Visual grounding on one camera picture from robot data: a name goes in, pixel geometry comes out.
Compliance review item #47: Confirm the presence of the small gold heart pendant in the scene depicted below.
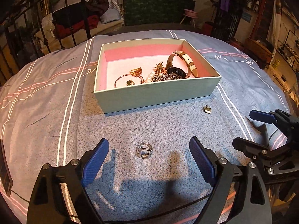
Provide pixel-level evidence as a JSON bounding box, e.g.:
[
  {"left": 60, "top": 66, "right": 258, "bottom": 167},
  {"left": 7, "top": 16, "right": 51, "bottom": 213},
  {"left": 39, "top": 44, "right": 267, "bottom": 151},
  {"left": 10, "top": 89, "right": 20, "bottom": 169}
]
[{"left": 203, "top": 105, "right": 212, "bottom": 114}]

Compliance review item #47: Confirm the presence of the black clothes rack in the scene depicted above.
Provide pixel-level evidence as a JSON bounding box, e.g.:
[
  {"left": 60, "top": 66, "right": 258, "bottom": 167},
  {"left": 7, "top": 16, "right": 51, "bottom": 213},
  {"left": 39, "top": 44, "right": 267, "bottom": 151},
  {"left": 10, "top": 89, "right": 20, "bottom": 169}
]
[{"left": 211, "top": 0, "right": 243, "bottom": 41}]

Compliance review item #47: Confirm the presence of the green floral covered cabinet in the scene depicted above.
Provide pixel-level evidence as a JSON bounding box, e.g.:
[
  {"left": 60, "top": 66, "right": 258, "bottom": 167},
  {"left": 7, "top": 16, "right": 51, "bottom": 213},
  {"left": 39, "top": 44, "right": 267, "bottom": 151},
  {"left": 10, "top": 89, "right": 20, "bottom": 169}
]
[{"left": 117, "top": 0, "right": 195, "bottom": 26}]

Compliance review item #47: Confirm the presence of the light blue pillow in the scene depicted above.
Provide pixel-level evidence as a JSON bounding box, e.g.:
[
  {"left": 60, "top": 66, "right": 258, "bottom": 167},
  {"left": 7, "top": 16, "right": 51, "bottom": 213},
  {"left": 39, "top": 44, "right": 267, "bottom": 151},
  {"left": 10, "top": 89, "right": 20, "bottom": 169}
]
[{"left": 100, "top": 9, "right": 121, "bottom": 24}]

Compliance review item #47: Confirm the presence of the mint box with pink lining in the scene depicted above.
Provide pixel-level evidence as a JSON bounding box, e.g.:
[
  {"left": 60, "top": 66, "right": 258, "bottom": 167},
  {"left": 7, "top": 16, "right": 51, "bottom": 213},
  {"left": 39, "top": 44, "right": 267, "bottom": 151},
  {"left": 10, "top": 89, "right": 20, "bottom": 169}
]
[{"left": 94, "top": 38, "right": 221, "bottom": 114}]

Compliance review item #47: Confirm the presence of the gold flower brooch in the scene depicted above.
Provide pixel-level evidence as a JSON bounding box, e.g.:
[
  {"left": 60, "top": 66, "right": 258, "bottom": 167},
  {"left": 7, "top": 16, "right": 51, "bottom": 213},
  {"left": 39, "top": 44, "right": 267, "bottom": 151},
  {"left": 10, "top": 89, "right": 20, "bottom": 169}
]
[{"left": 154, "top": 61, "right": 165, "bottom": 75}]

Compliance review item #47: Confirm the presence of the black iron bed frame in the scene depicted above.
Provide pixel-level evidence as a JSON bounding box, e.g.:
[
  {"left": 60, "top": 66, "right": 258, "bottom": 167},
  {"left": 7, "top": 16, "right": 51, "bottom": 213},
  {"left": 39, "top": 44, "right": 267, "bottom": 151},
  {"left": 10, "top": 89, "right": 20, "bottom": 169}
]
[{"left": 0, "top": 0, "right": 92, "bottom": 59}]

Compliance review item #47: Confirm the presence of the grey plaid bed sheet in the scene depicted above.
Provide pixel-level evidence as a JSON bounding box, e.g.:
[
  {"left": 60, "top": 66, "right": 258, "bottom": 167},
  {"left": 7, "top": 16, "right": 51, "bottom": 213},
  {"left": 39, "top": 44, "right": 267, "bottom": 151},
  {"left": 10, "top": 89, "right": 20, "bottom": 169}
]
[{"left": 1, "top": 30, "right": 289, "bottom": 223}]

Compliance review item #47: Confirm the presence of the red bucket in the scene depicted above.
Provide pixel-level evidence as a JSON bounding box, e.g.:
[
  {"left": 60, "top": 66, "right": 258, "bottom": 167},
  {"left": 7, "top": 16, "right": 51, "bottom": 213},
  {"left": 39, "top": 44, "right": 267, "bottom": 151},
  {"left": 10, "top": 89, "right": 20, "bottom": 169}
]
[{"left": 201, "top": 21, "right": 214, "bottom": 36}]

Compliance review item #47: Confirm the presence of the white wicker swing seat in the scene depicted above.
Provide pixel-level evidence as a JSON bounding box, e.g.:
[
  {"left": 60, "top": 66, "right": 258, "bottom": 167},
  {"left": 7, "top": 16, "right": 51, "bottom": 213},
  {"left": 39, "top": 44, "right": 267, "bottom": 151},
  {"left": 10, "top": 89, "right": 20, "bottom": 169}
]
[{"left": 35, "top": 0, "right": 124, "bottom": 54}]

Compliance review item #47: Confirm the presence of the white pearl bracelet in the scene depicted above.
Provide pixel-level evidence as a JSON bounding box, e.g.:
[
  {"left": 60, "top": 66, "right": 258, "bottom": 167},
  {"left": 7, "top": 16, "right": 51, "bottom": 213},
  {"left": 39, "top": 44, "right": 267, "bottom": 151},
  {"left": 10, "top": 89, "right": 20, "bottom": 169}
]
[{"left": 145, "top": 72, "right": 164, "bottom": 84}]

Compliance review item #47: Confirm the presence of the gold chunky ring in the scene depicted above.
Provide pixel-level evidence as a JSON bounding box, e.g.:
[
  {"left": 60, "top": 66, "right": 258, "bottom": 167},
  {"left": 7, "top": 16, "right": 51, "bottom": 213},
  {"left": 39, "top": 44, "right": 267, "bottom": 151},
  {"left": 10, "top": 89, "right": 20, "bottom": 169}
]
[{"left": 129, "top": 66, "right": 143, "bottom": 77}]

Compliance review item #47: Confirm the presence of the beige strap wristwatch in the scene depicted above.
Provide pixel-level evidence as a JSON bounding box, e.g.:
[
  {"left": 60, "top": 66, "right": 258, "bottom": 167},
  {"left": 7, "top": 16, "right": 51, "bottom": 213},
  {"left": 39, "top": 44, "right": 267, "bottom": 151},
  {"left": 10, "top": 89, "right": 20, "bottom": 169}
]
[{"left": 165, "top": 51, "right": 199, "bottom": 79}]

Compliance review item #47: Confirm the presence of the silver ring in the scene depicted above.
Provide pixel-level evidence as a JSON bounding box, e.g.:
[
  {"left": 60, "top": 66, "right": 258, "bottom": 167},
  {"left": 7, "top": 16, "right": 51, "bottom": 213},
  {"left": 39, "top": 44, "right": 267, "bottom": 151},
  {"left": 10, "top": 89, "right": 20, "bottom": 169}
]
[{"left": 135, "top": 142, "right": 154, "bottom": 159}]

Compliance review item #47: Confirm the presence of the red and dark clothes pile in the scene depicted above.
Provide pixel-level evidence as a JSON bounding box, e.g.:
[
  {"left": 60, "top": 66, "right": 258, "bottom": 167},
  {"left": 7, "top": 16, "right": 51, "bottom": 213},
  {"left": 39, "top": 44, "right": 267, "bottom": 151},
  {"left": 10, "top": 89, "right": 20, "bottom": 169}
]
[{"left": 52, "top": 0, "right": 110, "bottom": 39}]

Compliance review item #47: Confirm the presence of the thin rose gold bangle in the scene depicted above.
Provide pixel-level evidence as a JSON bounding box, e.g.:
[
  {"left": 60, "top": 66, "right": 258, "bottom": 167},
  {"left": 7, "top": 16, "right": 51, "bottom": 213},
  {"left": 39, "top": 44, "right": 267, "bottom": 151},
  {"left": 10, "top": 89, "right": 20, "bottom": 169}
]
[{"left": 113, "top": 73, "right": 145, "bottom": 88}]

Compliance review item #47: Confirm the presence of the pink basin on stool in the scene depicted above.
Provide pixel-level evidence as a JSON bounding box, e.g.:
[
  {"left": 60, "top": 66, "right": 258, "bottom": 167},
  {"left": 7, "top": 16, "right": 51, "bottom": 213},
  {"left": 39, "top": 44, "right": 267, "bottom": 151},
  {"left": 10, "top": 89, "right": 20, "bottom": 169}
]
[{"left": 180, "top": 9, "right": 198, "bottom": 28}]

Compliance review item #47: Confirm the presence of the wooden side table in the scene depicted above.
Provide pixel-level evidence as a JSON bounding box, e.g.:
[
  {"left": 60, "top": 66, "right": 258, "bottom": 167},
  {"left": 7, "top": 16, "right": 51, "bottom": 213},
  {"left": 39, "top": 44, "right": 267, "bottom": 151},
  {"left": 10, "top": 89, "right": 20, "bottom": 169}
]
[{"left": 243, "top": 38, "right": 274, "bottom": 69}]

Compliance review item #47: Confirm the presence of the black smartphone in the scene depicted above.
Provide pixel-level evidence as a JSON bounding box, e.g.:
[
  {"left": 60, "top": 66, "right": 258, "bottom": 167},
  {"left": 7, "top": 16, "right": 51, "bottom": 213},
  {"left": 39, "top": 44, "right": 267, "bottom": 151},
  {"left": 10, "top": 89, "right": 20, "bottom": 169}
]
[{"left": 0, "top": 140, "right": 13, "bottom": 197}]

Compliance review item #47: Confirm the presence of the silver chain necklace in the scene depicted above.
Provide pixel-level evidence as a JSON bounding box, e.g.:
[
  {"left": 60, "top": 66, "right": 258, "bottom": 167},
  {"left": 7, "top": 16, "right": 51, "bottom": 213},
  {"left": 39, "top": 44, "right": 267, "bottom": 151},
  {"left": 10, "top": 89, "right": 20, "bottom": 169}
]
[{"left": 151, "top": 72, "right": 183, "bottom": 83}]

